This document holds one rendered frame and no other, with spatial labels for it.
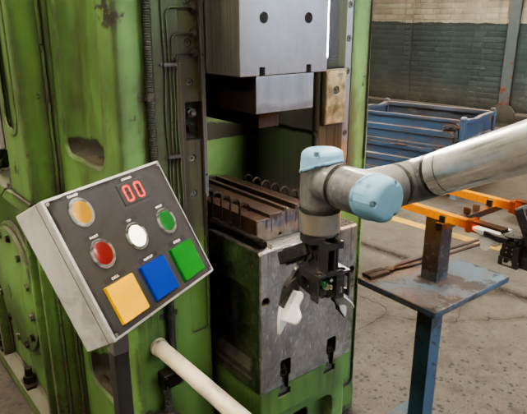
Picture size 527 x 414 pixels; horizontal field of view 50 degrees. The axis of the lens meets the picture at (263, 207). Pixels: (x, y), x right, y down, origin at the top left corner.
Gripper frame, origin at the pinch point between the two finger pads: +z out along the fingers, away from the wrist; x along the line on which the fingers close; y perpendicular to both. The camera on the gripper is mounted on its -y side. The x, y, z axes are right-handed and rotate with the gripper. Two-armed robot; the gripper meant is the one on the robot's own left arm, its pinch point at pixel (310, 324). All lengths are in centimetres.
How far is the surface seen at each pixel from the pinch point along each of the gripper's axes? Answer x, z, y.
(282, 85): 22, -41, -48
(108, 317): -36.3, -6.5, -10.1
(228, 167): 29, -7, -98
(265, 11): 16, -59, -47
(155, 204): -19.9, -19.2, -30.6
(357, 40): 63, -50, -70
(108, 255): -33.5, -15.1, -17.6
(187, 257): -15.5, -8.1, -24.8
